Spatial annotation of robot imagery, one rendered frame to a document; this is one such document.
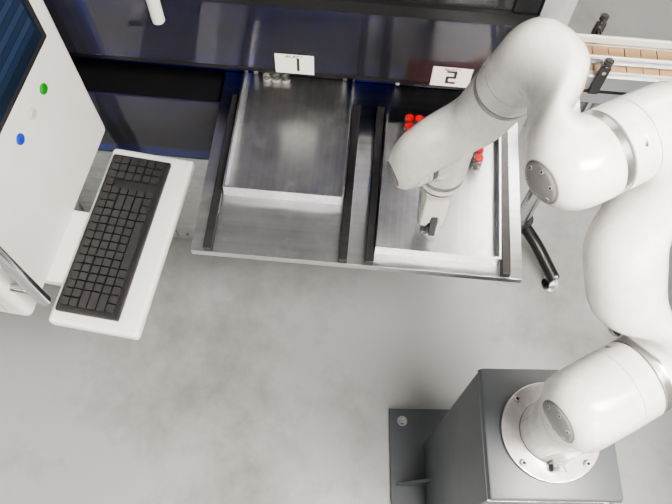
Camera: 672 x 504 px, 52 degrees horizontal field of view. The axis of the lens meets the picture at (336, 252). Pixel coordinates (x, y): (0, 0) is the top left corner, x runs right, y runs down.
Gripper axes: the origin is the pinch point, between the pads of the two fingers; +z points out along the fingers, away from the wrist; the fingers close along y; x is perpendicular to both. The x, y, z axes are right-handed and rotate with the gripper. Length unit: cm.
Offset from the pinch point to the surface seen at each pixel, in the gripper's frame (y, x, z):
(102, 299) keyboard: 20, -67, 11
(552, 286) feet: -30, 55, 92
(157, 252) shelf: 7, -58, 13
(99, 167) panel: -32, -89, 42
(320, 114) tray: -28.5, -25.4, 5.1
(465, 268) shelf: 7.6, 8.8, 6.0
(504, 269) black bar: 8.0, 16.5, 4.0
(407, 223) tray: -1.7, -3.9, 5.6
